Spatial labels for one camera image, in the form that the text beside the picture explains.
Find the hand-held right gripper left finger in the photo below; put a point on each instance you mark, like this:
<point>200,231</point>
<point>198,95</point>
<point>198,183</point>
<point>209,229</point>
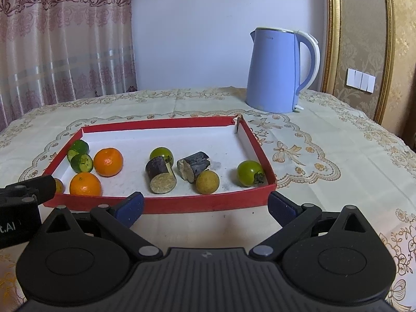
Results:
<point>128,208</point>

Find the cut green citrus piece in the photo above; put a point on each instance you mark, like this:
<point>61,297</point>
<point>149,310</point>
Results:
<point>83,163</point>
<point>78,147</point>

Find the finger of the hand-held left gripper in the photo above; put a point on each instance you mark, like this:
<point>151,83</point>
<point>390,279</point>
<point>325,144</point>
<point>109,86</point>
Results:
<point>32,187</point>

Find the green tomato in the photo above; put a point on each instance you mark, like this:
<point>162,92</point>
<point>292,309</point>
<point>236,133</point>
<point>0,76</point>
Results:
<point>249,173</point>
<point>161,154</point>

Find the gold wall moulding frame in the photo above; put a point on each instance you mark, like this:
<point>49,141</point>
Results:
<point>333,32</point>

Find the white wall switch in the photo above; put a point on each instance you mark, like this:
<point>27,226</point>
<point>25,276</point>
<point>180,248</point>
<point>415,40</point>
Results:
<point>360,79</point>

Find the pink patterned curtain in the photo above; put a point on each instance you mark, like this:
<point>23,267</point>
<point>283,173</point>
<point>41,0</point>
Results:
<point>65,39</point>

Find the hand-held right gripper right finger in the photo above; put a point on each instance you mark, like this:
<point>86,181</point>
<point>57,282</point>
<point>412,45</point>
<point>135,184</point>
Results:
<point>283,207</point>

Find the red cardboard box tray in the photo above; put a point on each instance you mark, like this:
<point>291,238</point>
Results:
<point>195,203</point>

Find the round yellow-brown fruit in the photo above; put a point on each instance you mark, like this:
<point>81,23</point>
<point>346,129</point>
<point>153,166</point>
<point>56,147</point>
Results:
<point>207,182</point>
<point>59,186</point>

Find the light blue electric kettle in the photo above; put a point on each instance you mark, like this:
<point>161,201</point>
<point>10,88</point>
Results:
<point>276,71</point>

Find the orange tangerine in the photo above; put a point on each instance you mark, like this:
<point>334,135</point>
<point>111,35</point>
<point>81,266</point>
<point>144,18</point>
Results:
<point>108,162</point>
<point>85,184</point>

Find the dark purple sugarcane piece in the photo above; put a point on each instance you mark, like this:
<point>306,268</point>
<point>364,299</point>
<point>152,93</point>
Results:
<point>191,165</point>
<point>161,175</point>

